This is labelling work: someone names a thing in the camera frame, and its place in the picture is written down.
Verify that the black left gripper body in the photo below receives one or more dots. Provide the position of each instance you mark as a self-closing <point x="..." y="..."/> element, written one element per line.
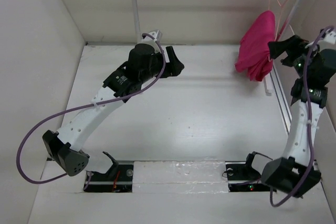
<point x="146" y="75"/>

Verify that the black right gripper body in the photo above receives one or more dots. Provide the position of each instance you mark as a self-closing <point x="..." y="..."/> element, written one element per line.
<point x="297" y="58"/>

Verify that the pink trousers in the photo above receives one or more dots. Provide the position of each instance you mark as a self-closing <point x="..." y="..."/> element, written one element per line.
<point x="254" y="54"/>

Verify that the pink wire hanger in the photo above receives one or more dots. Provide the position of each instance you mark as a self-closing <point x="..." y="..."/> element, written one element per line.
<point x="281" y="6"/>

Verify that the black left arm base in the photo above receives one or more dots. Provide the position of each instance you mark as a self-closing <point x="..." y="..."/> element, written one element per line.
<point x="118" y="179"/>

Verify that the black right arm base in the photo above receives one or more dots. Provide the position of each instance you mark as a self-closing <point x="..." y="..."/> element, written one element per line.
<point x="245" y="176"/>

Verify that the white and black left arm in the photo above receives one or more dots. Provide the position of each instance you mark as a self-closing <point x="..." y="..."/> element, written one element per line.
<point x="65" y="144"/>

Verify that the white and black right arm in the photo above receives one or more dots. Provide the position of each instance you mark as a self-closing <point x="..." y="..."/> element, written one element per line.
<point x="293" y="173"/>

